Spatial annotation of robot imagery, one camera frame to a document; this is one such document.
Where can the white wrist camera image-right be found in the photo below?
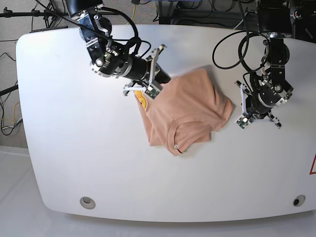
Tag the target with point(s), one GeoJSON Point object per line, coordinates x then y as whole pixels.
{"type": "Point", "coordinates": [244, 122]}

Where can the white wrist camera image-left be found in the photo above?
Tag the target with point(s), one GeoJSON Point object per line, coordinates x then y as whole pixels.
{"type": "Point", "coordinates": [153, 91]}

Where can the black tripod stand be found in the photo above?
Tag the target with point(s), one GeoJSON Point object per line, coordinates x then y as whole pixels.
{"type": "Point", "coordinates": [35, 13]}

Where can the grey robot base frame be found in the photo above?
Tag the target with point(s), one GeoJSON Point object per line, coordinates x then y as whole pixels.
{"type": "Point", "coordinates": [173, 11]}

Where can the silver left table grommet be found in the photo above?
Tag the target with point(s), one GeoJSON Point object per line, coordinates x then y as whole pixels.
{"type": "Point", "coordinates": [87, 203]}

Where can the peach pink T-shirt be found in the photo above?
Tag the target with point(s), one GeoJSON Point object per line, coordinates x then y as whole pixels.
{"type": "Point", "coordinates": [186, 111]}

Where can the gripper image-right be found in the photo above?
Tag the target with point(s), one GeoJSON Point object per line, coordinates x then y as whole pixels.
{"type": "Point", "coordinates": [250, 106]}

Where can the dark right table grommet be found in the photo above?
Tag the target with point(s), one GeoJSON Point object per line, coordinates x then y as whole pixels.
{"type": "Point", "coordinates": [299, 200]}

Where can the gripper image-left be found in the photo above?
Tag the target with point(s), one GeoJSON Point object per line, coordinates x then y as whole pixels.
{"type": "Point", "coordinates": [144, 72]}

